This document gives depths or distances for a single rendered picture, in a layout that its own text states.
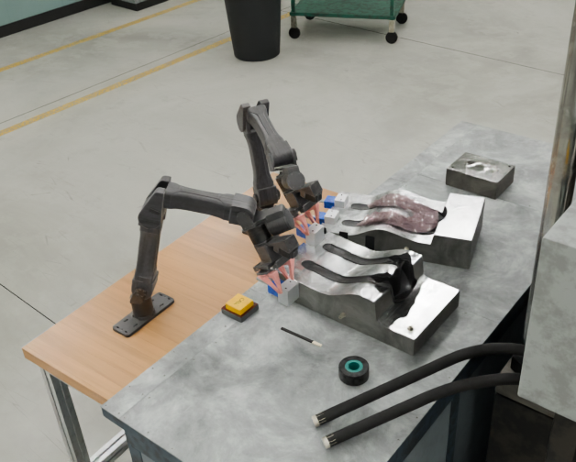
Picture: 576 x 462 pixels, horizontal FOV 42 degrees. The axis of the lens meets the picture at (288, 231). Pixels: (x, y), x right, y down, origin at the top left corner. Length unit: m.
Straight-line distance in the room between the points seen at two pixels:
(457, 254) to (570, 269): 1.02
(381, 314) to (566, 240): 0.83
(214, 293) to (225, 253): 0.21
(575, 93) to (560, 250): 0.40
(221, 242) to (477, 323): 0.90
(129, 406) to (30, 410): 1.30
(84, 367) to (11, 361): 1.39
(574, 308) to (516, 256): 1.07
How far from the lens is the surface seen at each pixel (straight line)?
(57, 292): 3.88
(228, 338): 2.19
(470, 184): 2.82
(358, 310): 2.13
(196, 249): 2.56
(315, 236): 2.34
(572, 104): 1.69
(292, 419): 1.96
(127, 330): 2.27
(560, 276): 1.44
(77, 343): 2.29
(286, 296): 2.08
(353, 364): 2.05
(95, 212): 4.45
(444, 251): 2.42
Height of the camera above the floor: 2.25
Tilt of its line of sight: 34 degrees down
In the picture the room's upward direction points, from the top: 4 degrees counter-clockwise
